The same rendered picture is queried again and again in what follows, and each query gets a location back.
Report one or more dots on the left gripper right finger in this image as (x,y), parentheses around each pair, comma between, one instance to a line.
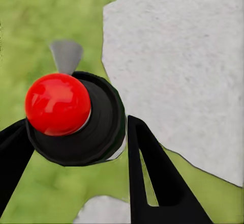
(177,202)

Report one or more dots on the insectifuge atomizer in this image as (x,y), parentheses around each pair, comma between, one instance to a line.
(75,118)

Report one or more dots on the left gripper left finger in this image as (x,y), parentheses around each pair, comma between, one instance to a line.
(15,153)

